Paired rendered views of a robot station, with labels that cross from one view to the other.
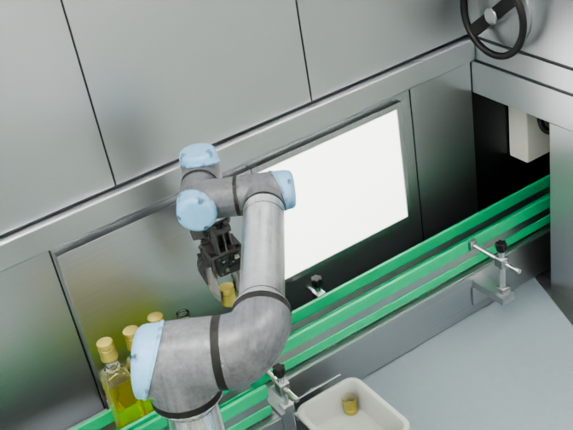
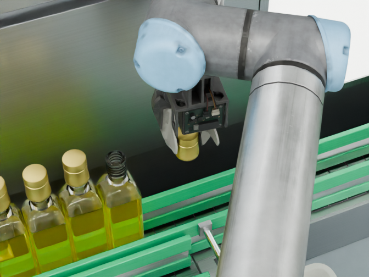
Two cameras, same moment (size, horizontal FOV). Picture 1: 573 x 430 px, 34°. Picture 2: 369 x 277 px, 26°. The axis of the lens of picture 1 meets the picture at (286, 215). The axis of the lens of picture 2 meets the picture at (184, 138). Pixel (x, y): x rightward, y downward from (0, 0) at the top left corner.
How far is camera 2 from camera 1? 92 cm
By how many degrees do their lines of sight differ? 17
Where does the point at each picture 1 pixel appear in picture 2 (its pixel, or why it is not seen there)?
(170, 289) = (107, 104)
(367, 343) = (351, 216)
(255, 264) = (259, 232)
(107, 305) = (11, 116)
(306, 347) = not seen: hidden behind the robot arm
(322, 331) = not seen: hidden behind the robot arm
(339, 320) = (326, 187)
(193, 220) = (162, 76)
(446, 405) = not seen: outside the picture
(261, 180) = (296, 35)
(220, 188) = (220, 32)
